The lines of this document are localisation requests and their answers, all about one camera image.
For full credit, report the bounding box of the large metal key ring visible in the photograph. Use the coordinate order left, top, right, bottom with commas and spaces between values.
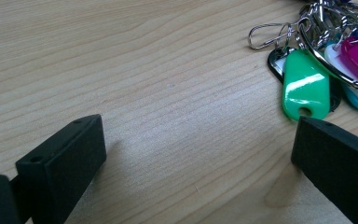
297, 15, 358, 97

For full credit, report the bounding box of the green plastic key tag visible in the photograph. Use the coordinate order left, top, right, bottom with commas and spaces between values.
281, 49, 332, 122

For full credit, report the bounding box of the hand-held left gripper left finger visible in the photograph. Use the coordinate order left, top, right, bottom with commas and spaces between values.
14, 113, 108, 224

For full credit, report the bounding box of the silver metal snap clip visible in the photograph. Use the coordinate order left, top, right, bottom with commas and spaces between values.
247, 21, 300, 50

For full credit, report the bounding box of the white plastic key tag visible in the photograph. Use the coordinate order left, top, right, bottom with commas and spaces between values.
324, 42, 358, 116

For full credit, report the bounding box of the light blue plastic key tag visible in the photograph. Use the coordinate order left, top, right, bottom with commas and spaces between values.
341, 84, 358, 114

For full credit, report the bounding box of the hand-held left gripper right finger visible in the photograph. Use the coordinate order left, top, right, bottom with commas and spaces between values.
290, 116, 358, 224

